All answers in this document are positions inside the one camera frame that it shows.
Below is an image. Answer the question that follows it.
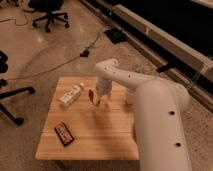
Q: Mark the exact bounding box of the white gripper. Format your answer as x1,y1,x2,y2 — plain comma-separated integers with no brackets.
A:
95,78,112,106

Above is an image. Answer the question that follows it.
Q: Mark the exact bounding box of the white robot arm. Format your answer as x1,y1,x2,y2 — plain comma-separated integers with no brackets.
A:
94,59,192,171

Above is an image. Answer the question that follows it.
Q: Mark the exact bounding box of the white plastic bottle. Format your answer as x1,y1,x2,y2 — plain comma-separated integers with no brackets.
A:
59,82,84,106

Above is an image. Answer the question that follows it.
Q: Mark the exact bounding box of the red black snack packet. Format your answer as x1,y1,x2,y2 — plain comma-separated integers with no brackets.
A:
54,122,75,147

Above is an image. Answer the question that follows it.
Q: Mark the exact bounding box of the black floor mat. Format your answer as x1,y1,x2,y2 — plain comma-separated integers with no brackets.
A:
105,28,127,44

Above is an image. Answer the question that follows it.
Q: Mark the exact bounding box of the black chair base left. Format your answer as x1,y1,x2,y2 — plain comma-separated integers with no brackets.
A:
0,50,36,127

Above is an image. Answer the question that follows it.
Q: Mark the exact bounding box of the black office chair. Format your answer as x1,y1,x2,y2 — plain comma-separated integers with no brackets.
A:
28,0,69,33

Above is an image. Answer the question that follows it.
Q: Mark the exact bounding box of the black floor cable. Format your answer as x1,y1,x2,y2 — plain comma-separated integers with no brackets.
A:
6,31,102,82

